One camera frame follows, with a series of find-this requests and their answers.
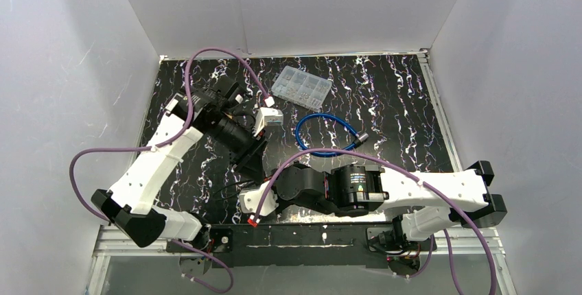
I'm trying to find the purple cable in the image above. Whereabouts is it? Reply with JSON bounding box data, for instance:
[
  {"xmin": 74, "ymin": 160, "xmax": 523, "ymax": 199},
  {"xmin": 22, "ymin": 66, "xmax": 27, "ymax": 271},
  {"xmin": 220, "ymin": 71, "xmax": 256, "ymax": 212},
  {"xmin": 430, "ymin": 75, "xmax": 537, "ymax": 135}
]
[
  {"xmin": 69, "ymin": 47, "xmax": 277, "ymax": 295},
  {"xmin": 247, "ymin": 148, "xmax": 498, "ymax": 295}
]

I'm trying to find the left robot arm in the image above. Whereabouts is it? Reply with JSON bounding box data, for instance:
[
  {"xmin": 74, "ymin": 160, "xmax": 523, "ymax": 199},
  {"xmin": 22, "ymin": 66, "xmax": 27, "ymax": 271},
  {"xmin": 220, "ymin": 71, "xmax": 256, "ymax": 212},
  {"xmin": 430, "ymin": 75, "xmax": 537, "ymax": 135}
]
[{"xmin": 91, "ymin": 78, "xmax": 281, "ymax": 248}]

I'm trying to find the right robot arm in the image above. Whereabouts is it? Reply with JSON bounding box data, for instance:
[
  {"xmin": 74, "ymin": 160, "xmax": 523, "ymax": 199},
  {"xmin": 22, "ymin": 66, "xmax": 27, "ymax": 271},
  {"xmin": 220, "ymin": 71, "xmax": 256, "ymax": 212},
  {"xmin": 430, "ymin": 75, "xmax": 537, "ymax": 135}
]
[{"xmin": 260, "ymin": 161, "xmax": 507, "ymax": 244}]

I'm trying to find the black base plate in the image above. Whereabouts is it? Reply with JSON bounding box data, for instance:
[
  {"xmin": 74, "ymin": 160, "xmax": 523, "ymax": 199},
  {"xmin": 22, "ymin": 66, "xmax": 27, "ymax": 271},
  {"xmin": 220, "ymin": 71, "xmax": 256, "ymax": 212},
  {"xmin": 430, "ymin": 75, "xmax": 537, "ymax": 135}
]
[{"xmin": 190, "ymin": 222, "xmax": 437, "ymax": 268}]

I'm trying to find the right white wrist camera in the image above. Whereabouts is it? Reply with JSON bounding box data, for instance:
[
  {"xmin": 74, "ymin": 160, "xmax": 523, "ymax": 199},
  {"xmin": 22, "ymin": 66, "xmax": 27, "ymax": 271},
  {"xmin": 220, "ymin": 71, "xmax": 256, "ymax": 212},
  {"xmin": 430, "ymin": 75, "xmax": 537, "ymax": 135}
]
[{"xmin": 238, "ymin": 182, "xmax": 279, "ymax": 217}]

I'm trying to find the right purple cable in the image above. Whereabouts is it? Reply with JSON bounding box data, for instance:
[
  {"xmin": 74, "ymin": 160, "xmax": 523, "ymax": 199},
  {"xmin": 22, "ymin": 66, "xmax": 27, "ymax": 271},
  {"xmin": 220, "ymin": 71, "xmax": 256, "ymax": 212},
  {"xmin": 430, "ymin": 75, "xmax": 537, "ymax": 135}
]
[{"xmin": 247, "ymin": 148, "xmax": 498, "ymax": 295}]

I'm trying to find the black cable padlock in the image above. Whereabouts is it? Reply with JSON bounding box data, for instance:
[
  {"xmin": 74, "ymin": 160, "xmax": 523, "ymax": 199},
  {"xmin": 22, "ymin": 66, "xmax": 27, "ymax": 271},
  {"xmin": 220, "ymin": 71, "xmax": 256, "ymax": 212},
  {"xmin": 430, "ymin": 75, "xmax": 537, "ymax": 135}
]
[{"xmin": 211, "ymin": 180, "xmax": 256, "ymax": 196}]

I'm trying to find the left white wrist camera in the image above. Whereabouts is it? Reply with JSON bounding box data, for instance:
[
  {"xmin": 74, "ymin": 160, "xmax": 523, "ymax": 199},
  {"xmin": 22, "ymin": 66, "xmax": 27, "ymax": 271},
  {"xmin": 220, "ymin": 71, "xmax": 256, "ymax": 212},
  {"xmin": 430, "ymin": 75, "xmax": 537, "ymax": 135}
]
[{"xmin": 253, "ymin": 107, "xmax": 283, "ymax": 137}]

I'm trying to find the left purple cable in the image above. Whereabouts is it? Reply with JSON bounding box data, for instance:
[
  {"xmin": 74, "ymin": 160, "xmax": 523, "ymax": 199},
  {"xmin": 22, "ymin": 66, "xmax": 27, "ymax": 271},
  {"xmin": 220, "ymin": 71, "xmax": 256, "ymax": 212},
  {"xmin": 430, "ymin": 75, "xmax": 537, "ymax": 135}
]
[{"xmin": 69, "ymin": 47, "xmax": 277, "ymax": 295}]

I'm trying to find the clear plastic parts box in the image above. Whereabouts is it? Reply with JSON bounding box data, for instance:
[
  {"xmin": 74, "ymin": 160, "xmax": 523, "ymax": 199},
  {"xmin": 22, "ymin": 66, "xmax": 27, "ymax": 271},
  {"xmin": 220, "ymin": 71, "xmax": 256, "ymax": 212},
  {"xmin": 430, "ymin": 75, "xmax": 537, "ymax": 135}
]
[{"xmin": 271, "ymin": 66, "xmax": 332, "ymax": 112}]

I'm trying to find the blue cable lock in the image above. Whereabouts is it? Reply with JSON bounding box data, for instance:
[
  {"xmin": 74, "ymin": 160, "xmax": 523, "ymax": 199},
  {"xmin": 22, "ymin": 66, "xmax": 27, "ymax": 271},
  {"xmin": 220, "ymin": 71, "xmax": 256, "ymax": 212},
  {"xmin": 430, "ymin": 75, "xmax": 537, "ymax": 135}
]
[{"xmin": 292, "ymin": 112, "xmax": 373, "ymax": 151}]

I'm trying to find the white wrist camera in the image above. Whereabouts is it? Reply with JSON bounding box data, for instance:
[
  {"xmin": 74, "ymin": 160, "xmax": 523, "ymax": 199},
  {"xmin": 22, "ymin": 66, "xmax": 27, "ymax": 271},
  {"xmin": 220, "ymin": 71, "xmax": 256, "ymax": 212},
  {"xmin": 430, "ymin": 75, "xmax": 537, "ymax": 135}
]
[
  {"xmin": 253, "ymin": 107, "xmax": 283, "ymax": 137},
  {"xmin": 238, "ymin": 182, "xmax": 279, "ymax": 217}
]

